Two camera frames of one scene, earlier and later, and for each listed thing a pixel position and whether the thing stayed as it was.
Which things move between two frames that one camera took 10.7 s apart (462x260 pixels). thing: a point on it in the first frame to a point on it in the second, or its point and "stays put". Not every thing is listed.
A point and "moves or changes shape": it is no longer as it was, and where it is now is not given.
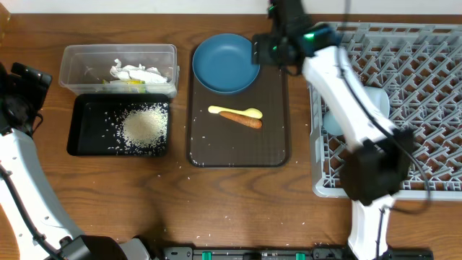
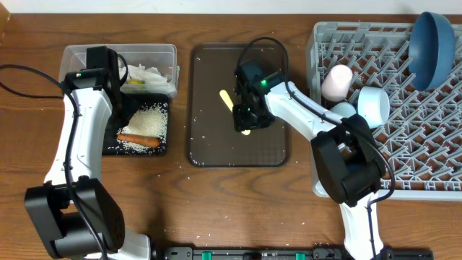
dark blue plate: x=224 y=63 to x=431 y=51
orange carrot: x=247 y=121 moves or changes shape
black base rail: x=289 y=253 stays put
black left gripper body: x=24 y=111 to x=119 y=116
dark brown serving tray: x=213 y=142 stays put
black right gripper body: x=268 y=49 to x=248 y=103
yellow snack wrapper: x=124 y=81 stays put
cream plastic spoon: x=250 y=112 to x=229 y=102
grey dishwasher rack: x=419 y=66 stays put
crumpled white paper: x=128 y=72 stays put
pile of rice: x=142 y=130 stays put
